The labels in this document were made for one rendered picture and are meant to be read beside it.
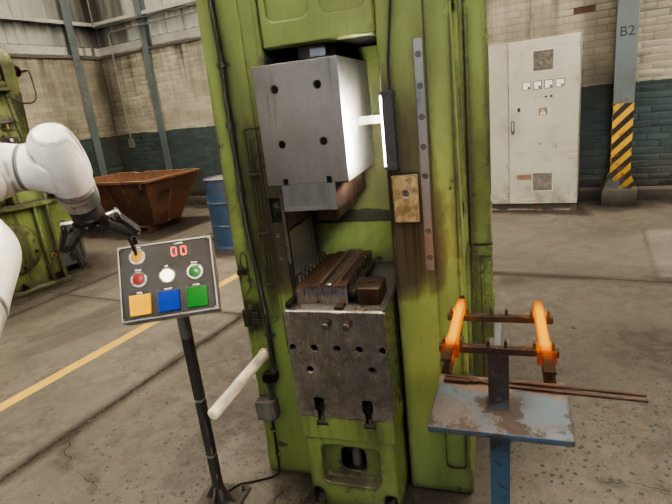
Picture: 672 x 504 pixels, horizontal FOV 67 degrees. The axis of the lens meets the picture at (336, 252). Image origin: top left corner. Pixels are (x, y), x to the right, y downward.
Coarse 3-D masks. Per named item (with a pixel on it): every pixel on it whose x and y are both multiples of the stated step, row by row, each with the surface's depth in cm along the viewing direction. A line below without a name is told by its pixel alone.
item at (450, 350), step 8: (456, 304) 164; (464, 304) 164; (456, 312) 159; (464, 312) 163; (456, 320) 153; (456, 328) 148; (448, 336) 144; (456, 336) 143; (448, 344) 137; (456, 344) 137; (448, 352) 133; (456, 352) 137; (448, 360) 129; (448, 368) 130
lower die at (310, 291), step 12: (360, 252) 218; (324, 264) 211; (336, 264) 203; (348, 264) 202; (360, 264) 202; (312, 276) 198; (324, 276) 193; (336, 276) 189; (300, 288) 187; (312, 288) 186; (324, 288) 184; (336, 288) 183; (348, 288) 184; (300, 300) 189; (312, 300) 187; (324, 300) 186; (336, 300) 184; (348, 300) 184
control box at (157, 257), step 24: (192, 240) 187; (120, 264) 183; (144, 264) 184; (168, 264) 184; (192, 264) 185; (120, 288) 181; (144, 288) 181; (168, 288) 182; (216, 288) 184; (168, 312) 180; (192, 312) 181
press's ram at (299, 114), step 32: (288, 64) 163; (320, 64) 160; (352, 64) 176; (256, 96) 170; (288, 96) 166; (320, 96) 163; (352, 96) 175; (288, 128) 170; (320, 128) 167; (352, 128) 174; (288, 160) 173; (320, 160) 170; (352, 160) 174
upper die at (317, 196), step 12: (360, 180) 203; (288, 192) 177; (300, 192) 176; (312, 192) 174; (324, 192) 173; (336, 192) 172; (348, 192) 186; (288, 204) 178; (300, 204) 177; (312, 204) 176; (324, 204) 174; (336, 204) 173
